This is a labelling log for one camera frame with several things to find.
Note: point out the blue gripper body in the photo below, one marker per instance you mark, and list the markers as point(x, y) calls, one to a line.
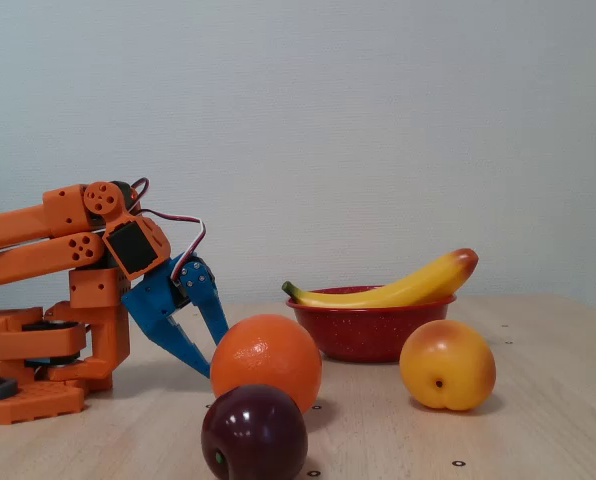
point(154, 299)

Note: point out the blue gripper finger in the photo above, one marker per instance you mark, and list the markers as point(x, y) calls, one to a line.
point(204, 295)
point(184, 349)

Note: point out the yellow toy banana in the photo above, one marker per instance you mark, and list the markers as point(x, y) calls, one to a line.
point(408, 290)

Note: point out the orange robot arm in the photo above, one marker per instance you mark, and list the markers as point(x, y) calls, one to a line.
point(18, 225)

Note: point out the orange robot base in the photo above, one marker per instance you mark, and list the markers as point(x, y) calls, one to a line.
point(33, 402)

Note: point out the red speckled bowl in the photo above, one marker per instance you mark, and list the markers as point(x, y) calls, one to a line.
point(368, 332)

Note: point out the orange fruit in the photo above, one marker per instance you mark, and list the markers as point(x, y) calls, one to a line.
point(265, 360)

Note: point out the dark purple plum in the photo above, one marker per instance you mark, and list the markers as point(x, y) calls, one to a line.
point(253, 435)

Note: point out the yellow-orange peach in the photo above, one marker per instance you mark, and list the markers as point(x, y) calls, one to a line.
point(448, 365)

